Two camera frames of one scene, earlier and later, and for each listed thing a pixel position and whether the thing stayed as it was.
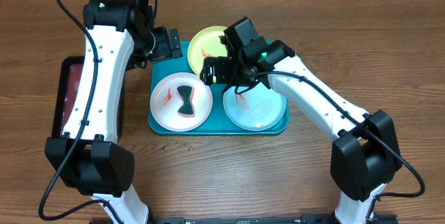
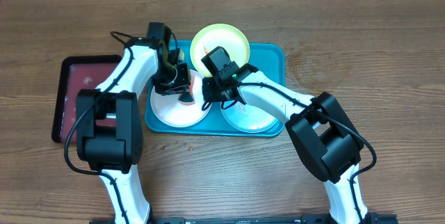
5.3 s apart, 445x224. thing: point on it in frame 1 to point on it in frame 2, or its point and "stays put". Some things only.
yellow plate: (207, 39) stays put
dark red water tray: (71, 72) stays put
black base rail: (374, 219) stays put
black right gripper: (219, 65) to (211, 90)
